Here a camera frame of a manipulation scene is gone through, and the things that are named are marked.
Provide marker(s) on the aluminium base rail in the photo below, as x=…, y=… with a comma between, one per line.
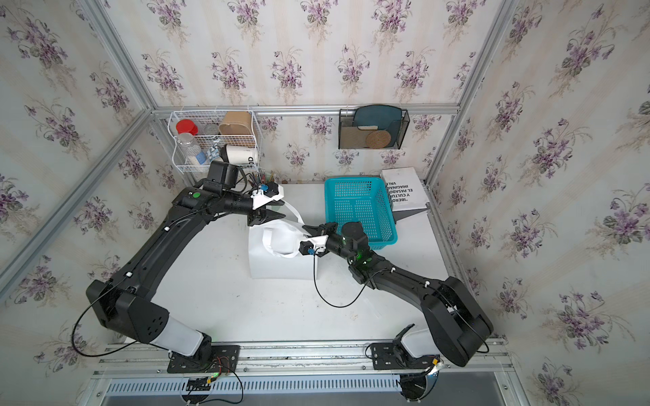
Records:
x=288, y=358

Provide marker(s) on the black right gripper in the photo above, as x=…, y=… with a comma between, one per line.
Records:
x=307, y=228

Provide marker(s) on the clear glass jar blue label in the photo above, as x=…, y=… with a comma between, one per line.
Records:
x=195, y=155

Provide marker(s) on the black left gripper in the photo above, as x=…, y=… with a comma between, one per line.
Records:
x=262, y=216

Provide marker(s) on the red lid jar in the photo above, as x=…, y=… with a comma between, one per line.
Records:
x=186, y=126

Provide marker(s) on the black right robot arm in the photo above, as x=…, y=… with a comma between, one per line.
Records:
x=458, y=325

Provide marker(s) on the green pencil cup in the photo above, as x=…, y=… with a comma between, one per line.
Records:
x=260, y=180

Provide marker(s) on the white book black lettering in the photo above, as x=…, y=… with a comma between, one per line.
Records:
x=406, y=191

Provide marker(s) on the white insulated delivery bag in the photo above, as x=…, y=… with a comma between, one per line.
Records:
x=273, y=249

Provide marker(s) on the round woven rattan coaster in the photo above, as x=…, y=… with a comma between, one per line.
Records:
x=378, y=139

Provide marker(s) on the black mesh wall organizer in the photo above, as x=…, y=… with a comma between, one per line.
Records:
x=356, y=123

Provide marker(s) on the white wire wall basket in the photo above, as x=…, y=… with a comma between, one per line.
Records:
x=208, y=137

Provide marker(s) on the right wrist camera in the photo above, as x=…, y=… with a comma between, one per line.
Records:
x=315, y=246

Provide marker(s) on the white paper cup black lid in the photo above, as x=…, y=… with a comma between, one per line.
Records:
x=239, y=155

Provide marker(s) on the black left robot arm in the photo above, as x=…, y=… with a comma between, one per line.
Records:
x=124, y=305

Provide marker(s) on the teal plastic basket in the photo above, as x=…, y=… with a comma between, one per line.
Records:
x=364, y=200

